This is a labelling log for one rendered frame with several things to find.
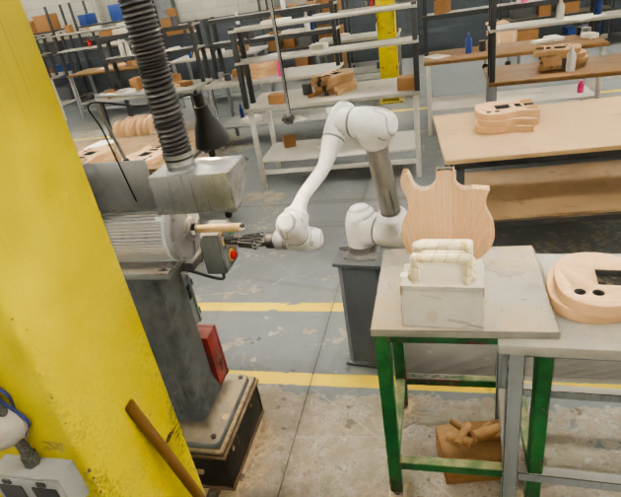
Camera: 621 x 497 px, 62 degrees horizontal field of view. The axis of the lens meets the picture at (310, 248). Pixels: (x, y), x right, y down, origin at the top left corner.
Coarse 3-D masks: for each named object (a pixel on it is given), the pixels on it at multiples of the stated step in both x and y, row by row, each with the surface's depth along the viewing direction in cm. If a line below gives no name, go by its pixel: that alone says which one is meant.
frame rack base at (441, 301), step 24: (408, 264) 183; (432, 264) 181; (456, 264) 179; (480, 264) 176; (408, 288) 172; (432, 288) 169; (456, 288) 167; (480, 288) 165; (408, 312) 177; (432, 312) 174; (456, 312) 171; (480, 312) 169
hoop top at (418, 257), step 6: (414, 258) 167; (420, 258) 166; (426, 258) 166; (432, 258) 165; (438, 258) 165; (444, 258) 164; (450, 258) 164; (456, 258) 163; (462, 258) 162; (468, 258) 162
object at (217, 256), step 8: (216, 232) 227; (224, 232) 230; (200, 240) 227; (208, 240) 226; (216, 240) 225; (208, 248) 228; (216, 248) 227; (224, 248) 229; (232, 248) 238; (208, 256) 230; (216, 256) 230; (224, 256) 230; (208, 264) 233; (216, 264) 232; (224, 264) 231; (232, 264) 238; (192, 272) 235; (200, 272) 236; (208, 272) 235; (216, 272) 234; (224, 272) 233
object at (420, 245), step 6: (414, 246) 174; (420, 246) 173; (426, 246) 173; (432, 246) 172; (438, 246) 172; (444, 246) 171; (450, 246) 170; (456, 246) 170; (462, 246) 169; (468, 246) 169
